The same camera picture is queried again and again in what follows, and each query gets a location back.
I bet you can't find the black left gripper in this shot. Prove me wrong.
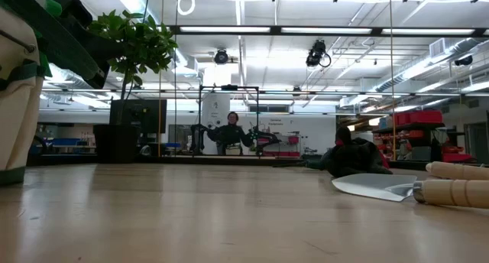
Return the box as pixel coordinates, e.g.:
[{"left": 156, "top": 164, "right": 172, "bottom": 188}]
[{"left": 60, "top": 0, "right": 124, "bottom": 89}]

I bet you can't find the cream green gardening bag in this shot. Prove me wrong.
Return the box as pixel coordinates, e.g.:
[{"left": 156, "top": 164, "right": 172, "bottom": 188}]
[{"left": 0, "top": 0, "right": 101, "bottom": 187}]

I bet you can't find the narrow wooden handle trowel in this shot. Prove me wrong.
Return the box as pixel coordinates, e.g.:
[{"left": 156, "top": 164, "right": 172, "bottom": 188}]
[{"left": 331, "top": 173, "right": 489, "bottom": 209}]

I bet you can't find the black red gardening glove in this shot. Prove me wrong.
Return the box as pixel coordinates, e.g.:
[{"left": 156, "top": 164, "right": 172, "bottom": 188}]
[{"left": 319, "top": 125, "right": 393, "bottom": 179}]

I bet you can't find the green leafy plant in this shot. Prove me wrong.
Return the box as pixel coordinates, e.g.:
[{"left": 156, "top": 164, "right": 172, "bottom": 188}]
[{"left": 88, "top": 9, "right": 179, "bottom": 126}]

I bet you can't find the black monitor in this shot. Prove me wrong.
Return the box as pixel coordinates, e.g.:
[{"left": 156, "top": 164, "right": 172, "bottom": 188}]
[{"left": 109, "top": 99, "right": 168, "bottom": 134}]

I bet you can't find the black plant pot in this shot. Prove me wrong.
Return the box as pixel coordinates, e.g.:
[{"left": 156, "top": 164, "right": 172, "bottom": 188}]
[{"left": 92, "top": 124, "right": 141, "bottom": 164}]

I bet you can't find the blue storage bin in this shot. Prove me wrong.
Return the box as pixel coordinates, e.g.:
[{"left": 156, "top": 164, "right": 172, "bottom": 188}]
[{"left": 51, "top": 138, "right": 81, "bottom": 148}]

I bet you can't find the round black lamp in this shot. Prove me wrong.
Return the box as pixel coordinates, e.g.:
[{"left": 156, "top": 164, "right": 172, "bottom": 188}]
[{"left": 213, "top": 48, "right": 229, "bottom": 65}]

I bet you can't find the person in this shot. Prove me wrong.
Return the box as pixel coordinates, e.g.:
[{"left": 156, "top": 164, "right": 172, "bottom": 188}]
[{"left": 213, "top": 111, "right": 253, "bottom": 156}]

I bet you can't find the black bar with light strips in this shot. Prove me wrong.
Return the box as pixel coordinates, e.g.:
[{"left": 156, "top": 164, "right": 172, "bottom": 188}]
[{"left": 167, "top": 24, "right": 489, "bottom": 37}]

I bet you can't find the large red storage bin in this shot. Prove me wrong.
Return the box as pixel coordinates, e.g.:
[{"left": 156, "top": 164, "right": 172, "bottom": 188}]
[{"left": 397, "top": 109, "right": 444, "bottom": 126}]

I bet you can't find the small red storage bin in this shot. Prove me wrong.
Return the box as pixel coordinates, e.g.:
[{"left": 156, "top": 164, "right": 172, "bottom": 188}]
[{"left": 442, "top": 152, "right": 473, "bottom": 164}]

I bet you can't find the yellow hanging cord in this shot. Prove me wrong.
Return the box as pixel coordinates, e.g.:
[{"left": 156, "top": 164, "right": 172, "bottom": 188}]
[{"left": 157, "top": 70, "right": 163, "bottom": 157}]

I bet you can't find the white cable ring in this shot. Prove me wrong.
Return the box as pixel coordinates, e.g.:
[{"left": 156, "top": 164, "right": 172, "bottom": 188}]
[{"left": 176, "top": 0, "right": 196, "bottom": 17}]

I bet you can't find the black background station frame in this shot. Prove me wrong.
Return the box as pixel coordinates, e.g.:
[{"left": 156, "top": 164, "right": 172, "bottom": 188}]
[{"left": 198, "top": 85, "right": 260, "bottom": 157}]

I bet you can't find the black aluminium table frame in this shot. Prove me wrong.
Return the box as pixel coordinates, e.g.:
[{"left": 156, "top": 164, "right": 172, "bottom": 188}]
[{"left": 22, "top": 152, "right": 489, "bottom": 177}]

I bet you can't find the black camera with cable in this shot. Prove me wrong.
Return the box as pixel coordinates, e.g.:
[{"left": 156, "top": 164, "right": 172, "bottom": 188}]
[{"left": 305, "top": 39, "right": 332, "bottom": 70}]

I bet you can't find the silver ventilation duct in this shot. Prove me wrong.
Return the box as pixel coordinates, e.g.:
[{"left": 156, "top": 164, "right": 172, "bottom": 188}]
[{"left": 376, "top": 37, "right": 482, "bottom": 92}]

